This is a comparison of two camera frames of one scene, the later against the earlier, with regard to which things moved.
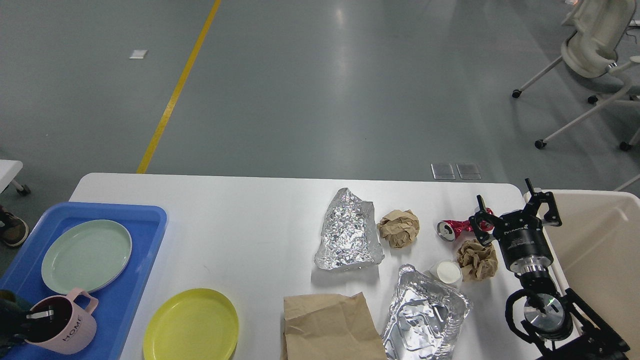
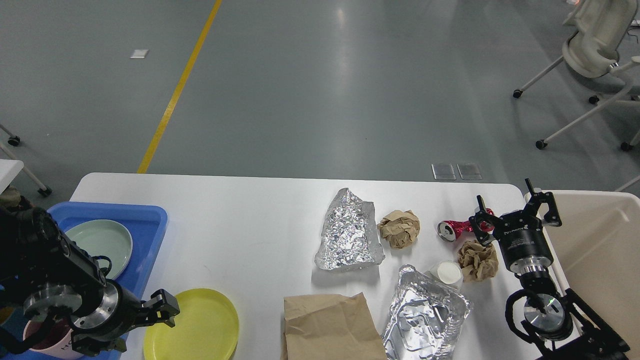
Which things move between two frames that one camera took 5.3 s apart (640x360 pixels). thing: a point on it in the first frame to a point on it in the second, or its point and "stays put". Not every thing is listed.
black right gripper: (521, 237) stays put
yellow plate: (193, 324) stays put
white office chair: (601, 28) stays put
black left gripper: (12, 314) to (102, 331)
